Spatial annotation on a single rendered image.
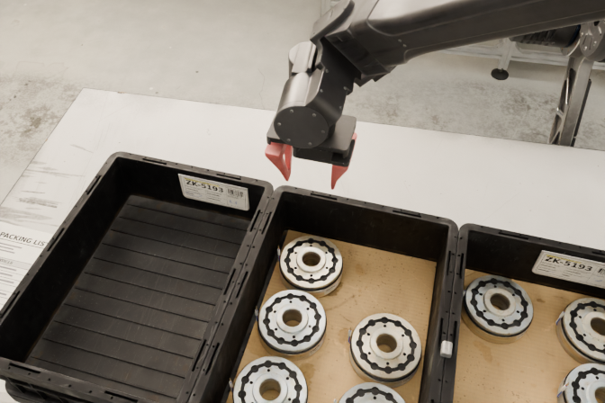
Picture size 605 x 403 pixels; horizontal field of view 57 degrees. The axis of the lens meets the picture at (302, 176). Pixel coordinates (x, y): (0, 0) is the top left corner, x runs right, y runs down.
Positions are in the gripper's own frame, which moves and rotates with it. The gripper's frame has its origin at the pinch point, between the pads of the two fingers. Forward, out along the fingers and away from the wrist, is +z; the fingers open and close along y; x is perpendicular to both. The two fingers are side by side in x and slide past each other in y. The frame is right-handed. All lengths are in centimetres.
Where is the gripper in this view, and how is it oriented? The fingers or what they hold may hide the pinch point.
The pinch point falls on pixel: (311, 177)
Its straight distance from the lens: 76.3
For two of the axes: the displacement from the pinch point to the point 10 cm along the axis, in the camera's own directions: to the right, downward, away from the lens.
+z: -0.1, 7.0, 7.1
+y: 9.7, 1.8, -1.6
